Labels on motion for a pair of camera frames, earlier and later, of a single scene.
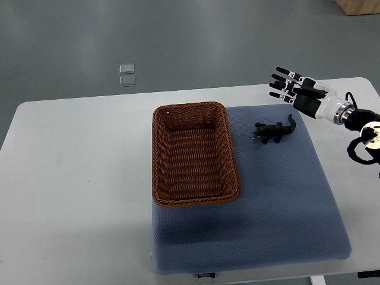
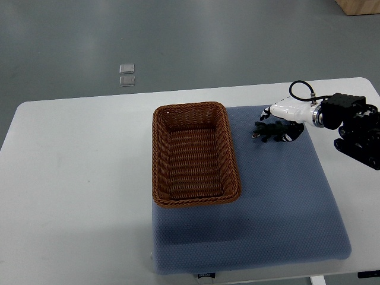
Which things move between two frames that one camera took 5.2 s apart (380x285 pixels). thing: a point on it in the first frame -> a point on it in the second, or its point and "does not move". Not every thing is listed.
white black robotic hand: (310, 96) -> (298, 111)
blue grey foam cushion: (285, 214) does not move
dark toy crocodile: (274, 132) does not move
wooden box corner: (359, 7) does not move
